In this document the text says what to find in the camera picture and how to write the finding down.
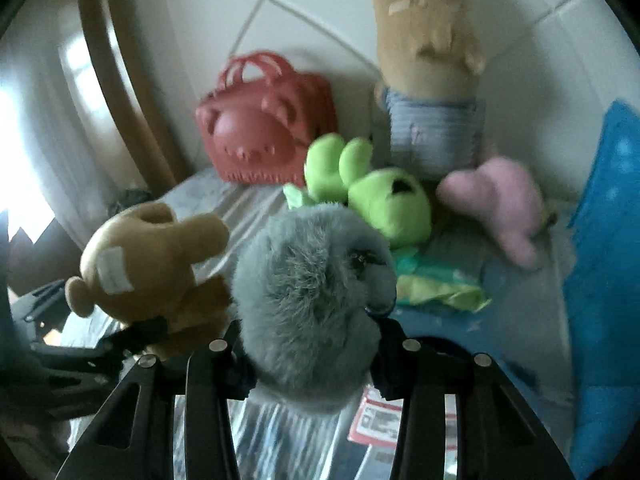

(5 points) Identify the brown teddy bear plush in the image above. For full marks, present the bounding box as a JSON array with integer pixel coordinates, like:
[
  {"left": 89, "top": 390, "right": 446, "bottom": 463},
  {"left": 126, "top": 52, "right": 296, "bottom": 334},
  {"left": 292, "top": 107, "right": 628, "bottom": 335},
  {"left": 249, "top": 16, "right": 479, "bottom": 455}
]
[{"left": 65, "top": 202, "right": 231, "bottom": 360}]

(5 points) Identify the grey fluffy plush toy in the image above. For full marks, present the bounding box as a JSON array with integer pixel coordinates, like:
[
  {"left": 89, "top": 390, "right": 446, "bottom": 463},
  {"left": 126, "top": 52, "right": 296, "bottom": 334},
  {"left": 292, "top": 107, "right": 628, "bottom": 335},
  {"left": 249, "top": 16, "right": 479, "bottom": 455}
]
[{"left": 231, "top": 204, "right": 397, "bottom": 415}]

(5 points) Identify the green wet wipes pack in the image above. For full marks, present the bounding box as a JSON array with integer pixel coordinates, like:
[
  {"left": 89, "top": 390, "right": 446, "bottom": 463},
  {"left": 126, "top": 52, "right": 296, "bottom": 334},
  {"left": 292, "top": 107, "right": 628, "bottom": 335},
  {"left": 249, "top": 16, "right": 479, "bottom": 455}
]
[{"left": 393, "top": 248, "right": 491, "bottom": 313}]

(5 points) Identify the grey striped bed sheet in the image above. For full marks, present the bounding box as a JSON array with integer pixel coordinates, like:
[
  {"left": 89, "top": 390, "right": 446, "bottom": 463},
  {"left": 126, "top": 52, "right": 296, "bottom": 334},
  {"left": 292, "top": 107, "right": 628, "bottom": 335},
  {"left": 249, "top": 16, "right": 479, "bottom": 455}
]
[{"left": 165, "top": 169, "right": 574, "bottom": 479}]

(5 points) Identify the red white paper leaflet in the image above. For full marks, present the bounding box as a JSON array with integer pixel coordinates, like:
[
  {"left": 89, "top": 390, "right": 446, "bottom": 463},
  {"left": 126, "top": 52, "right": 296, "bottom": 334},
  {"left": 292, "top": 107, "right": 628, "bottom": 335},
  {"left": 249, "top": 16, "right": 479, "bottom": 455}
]
[{"left": 347, "top": 386, "right": 458, "bottom": 451}]

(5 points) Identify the blue star-print pillow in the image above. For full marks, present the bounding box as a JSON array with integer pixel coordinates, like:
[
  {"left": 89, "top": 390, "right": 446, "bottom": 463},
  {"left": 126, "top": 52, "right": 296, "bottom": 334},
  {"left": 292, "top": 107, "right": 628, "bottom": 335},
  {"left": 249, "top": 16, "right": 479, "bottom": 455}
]
[{"left": 563, "top": 100, "right": 639, "bottom": 479}]

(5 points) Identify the white window curtain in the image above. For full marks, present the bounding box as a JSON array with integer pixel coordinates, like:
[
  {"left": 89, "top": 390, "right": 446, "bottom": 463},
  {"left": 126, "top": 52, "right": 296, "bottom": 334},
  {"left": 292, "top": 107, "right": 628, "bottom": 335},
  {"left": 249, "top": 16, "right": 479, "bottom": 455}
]
[{"left": 1, "top": 0, "right": 143, "bottom": 246}]

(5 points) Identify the red bear-face plastic basket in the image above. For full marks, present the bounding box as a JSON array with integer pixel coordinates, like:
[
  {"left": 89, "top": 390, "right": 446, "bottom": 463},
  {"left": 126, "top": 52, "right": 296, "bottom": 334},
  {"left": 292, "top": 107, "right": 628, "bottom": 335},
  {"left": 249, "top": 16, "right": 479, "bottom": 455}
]
[{"left": 195, "top": 50, "right": 337, "bottom": 188}]

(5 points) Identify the pink heart plush pillow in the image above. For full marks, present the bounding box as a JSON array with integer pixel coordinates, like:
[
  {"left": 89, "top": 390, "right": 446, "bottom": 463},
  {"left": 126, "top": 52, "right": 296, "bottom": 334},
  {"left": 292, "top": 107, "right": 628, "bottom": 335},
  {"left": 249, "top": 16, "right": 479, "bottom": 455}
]
[{"left": 436, "top": 156, "right": 550, "bottom": 270}]

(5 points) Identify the green frog plush toy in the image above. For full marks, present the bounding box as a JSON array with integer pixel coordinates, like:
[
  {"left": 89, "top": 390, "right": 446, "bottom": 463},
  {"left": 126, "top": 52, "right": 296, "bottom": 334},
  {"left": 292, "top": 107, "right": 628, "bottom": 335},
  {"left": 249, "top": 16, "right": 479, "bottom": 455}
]
[{"left": 283, "top": 133, "right": 432, "bottom": 249}]

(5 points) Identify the tall tan plush striped shirt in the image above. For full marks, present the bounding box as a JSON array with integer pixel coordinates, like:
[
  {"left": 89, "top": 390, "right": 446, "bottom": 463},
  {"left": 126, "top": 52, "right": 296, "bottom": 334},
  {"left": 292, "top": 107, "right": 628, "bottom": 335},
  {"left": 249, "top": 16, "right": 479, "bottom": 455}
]
[{"left": 373, "top": 0, "right": 486, "bottom": 181}]

